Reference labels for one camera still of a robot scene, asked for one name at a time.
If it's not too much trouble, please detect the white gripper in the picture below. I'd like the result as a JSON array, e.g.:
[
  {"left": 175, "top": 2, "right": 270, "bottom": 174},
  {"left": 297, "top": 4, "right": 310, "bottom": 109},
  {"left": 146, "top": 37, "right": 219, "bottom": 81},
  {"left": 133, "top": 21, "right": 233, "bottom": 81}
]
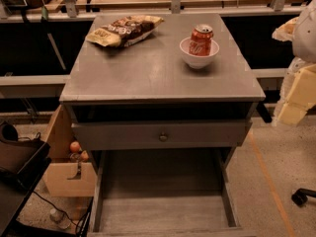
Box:
[{"left": 272, "top": 17, "right": 316, "bottom": 125}]

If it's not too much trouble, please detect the red coke can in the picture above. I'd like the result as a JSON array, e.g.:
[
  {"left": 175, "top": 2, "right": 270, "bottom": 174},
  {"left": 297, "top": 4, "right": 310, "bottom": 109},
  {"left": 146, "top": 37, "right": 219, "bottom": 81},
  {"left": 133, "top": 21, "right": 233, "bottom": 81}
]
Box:
[{"left": 189, "top": 24, "right": 213, "bottom": 56}]

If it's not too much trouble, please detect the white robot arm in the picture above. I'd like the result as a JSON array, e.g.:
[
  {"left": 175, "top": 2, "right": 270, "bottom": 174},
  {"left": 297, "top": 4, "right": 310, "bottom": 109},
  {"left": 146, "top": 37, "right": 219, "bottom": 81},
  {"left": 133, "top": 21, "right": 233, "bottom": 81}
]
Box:
[{"left": 273, "top": 0, "right": 316, "bottom": 125}]

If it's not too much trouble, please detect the white ceramic bowl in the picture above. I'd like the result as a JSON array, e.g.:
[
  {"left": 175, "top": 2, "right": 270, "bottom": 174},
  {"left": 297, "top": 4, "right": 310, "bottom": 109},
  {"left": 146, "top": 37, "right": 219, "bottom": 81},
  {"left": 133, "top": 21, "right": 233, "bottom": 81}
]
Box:
[{"left": 180, "top": 38, "right": 219, "bottom": 69}]

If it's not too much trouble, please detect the grey top drawer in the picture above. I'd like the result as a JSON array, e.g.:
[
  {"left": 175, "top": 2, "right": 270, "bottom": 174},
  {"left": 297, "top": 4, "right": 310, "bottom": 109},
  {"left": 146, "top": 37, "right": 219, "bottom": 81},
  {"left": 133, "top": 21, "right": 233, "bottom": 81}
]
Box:
[{"left": 72, "top": 119, "right": 251, "bottom": 151}]

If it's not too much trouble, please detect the black office chair base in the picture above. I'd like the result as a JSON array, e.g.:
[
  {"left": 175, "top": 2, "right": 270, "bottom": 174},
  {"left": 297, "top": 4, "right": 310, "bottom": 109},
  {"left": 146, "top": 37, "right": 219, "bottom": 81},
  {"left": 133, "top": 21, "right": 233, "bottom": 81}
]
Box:
[{"left": 291, "top": 188, "right": 316, "bottom": 206}]

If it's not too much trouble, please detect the grey wooden cabinet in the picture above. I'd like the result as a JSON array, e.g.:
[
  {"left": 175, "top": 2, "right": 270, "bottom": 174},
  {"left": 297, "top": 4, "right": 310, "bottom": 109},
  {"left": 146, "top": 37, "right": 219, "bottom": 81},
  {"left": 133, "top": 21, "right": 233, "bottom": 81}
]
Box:
[{"left": 58, "top": 12, "right": 267, "bottom": 237}]

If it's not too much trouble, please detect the round metal drawer knob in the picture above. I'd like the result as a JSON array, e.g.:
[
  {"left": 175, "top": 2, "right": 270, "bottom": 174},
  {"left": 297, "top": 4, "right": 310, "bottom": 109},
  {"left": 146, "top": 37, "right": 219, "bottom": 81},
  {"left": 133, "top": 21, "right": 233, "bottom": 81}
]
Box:
[{"left": 159, "top": 132, "right": 168, "bottom": 142}]

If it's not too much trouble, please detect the brown chip bag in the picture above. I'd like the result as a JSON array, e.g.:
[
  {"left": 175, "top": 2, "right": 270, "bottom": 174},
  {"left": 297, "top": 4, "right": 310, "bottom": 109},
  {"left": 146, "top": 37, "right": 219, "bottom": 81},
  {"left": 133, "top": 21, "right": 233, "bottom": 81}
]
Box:
[{"left": 86, "top": 15, "right": 164, "bottom": 47}]

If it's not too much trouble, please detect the open grey bottom drawer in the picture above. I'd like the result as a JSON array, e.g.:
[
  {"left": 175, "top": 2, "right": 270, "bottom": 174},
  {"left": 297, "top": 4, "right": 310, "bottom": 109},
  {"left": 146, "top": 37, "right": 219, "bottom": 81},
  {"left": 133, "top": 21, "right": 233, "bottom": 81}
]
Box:
[{"left": 87, "top": 149, "right": 256, "bottom": 237}]

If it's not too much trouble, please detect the orange fruit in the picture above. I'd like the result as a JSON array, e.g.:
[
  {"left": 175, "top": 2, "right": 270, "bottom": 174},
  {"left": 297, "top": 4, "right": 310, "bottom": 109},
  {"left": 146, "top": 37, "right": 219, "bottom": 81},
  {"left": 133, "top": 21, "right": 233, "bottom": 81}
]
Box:
[{"left": 69, "top": 141, "right": 81, "bottom": 153}]

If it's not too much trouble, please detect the black bin on left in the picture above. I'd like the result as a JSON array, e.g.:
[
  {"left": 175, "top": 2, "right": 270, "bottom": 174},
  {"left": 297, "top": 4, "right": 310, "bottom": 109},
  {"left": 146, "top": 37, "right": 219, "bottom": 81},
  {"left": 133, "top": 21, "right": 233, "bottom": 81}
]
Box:
[{"left": 0, "top": 121, "right": 50, "bottom": 237}]

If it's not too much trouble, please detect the wooden box with handle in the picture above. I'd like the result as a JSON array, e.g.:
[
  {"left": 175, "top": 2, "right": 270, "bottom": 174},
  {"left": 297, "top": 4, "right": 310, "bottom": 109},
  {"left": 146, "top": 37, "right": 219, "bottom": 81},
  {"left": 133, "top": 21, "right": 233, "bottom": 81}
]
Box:
[{"left": 43, "top": 106, "right": 97, "bottom": 197}]

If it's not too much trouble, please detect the black floor cable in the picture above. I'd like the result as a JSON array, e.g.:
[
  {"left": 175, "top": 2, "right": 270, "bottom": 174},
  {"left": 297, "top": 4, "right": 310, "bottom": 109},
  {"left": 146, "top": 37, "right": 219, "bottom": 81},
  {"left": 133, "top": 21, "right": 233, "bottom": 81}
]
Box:
[{"left": 31, "top": 190, "right": 92, "bottom": 235}]

